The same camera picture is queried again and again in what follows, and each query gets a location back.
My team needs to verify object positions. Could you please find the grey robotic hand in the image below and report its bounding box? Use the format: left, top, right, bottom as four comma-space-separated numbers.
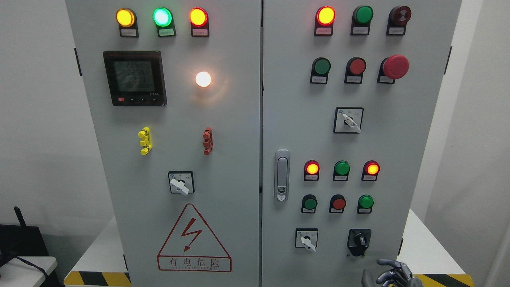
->
361, 259, 423, 287

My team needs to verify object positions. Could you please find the black rotary knob switch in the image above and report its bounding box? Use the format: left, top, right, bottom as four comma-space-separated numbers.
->
347, 229, 372, 257

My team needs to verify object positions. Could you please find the green light lower right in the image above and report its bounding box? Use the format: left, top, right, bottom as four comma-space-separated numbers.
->
357, 195, 375, 214

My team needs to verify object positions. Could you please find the red push button lower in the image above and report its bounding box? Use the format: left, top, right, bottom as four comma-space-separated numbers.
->
329, 194, 347, 214

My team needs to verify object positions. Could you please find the red push button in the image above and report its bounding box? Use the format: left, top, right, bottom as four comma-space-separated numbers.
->
329, 194, 347, 214
344, 57, 367, 84

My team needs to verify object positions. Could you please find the red indicator light middle right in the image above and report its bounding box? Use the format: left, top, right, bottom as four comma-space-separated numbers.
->
362, 160, 381, 181

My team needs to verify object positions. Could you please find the green push button lower left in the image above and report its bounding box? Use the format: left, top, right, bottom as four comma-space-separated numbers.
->
301, 194, 318, 214

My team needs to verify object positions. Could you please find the green push button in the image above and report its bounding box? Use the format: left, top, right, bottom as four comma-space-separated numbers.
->
301, 194, 318, 214
310, 57, 331, 84

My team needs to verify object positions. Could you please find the green indicator light middle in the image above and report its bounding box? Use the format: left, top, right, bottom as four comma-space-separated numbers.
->
333, 160, 350, 182

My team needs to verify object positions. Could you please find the red lit light middle left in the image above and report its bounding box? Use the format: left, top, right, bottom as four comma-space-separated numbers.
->
304, 160, 320, 181

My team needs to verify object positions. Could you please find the grey electrical control cabinet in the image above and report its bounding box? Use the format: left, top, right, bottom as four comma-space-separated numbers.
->
66, 0, 461, 287

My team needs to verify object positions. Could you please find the red emergency stop mushroom button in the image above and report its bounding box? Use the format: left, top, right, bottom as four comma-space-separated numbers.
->
377, 54, 410, 84

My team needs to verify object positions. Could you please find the red high voltage warning sticker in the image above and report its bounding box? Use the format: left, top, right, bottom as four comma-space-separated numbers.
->
157, 204, 232, 272

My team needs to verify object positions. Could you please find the red push button upper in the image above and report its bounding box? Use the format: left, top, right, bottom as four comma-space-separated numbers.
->
344, 57, 367, 84

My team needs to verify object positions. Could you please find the green push button upper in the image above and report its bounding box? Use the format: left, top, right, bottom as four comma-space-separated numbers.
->
310, 57, 331, 84

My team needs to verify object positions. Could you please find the red terminal connector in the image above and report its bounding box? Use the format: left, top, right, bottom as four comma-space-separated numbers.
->
202, 127, 214, 155

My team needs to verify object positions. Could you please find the dark red buzzer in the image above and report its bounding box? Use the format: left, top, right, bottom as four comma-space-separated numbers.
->
386, 6, 412, 36

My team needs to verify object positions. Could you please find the green indicator light top right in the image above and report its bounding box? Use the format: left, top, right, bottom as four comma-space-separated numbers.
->
350, 5, 374, 35

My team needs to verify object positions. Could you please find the red lit light right door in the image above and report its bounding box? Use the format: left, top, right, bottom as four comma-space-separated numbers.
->
314, 6, 336, 37

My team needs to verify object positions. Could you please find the white glowing lamp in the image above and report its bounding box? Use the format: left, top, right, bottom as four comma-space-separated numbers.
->
195, 71, 212, 88

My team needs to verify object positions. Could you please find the yellow terminal connector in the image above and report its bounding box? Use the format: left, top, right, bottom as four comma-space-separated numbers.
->
138, 126, 153, 155

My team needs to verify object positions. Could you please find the white platform with hazard stripes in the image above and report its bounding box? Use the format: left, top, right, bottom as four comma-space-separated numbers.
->
64, 211, 474, 287

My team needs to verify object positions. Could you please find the red-rimmed lit indicator light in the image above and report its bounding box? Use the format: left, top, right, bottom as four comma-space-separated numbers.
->
189, 7, 210, 37

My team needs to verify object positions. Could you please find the black digital power meter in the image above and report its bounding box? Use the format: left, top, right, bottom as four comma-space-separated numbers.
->
103, 51, 167, 106

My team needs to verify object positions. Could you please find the green lit indicator light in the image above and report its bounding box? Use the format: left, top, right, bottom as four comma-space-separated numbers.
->
152, 7, 176, 37

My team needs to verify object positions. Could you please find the yellow indicator light top left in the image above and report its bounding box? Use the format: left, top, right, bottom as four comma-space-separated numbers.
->
116, 8, 139, 38

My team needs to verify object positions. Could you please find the white side table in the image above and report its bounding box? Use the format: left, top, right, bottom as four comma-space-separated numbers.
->
0, 256, 58, 287

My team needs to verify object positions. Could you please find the lower white selector switch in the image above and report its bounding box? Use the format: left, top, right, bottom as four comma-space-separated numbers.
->
295, 228, 318, 252

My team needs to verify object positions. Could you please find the silver door latch handle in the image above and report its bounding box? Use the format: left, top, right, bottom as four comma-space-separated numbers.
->
274, 149, 290, 202

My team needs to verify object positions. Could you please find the upper right selector switch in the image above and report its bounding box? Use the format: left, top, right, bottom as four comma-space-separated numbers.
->
333, 107, 364, 134

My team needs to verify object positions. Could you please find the left door selector switch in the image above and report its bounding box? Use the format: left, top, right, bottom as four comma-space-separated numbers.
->
168, 171, 195, 196

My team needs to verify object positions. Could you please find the black cable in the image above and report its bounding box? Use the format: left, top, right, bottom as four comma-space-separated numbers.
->
0, 255, 50, 277

